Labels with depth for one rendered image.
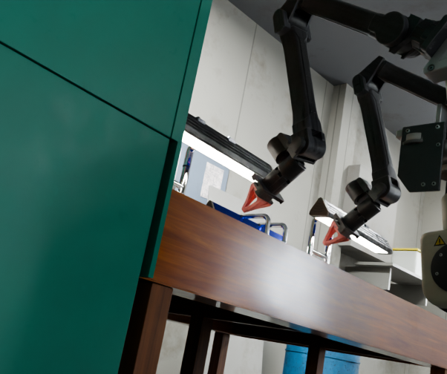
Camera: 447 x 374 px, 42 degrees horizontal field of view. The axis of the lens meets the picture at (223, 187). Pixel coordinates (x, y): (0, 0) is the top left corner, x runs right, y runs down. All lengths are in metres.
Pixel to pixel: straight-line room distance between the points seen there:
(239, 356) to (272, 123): 2.19
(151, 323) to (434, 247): 0.61
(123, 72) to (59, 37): 0.14
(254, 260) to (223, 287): 0.12
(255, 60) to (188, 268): 4.47
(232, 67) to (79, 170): 4.40
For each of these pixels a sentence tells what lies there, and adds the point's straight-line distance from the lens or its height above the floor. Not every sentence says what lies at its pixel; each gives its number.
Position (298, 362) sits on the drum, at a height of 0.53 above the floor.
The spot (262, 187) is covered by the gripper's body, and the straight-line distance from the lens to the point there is 1.51.
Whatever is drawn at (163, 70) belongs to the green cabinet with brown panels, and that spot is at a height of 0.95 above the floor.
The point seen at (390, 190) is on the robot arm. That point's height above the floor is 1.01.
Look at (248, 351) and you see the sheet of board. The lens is 4.82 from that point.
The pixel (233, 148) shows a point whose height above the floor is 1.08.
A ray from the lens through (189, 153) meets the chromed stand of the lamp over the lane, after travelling 1.92.
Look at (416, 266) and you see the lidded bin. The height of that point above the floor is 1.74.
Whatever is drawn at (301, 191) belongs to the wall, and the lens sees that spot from 5.90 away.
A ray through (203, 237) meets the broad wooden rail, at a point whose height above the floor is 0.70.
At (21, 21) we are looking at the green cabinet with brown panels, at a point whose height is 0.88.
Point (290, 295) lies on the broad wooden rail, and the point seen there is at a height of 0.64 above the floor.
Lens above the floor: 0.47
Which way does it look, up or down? 16 degrees up
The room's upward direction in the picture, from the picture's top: 11 degrees clockwise
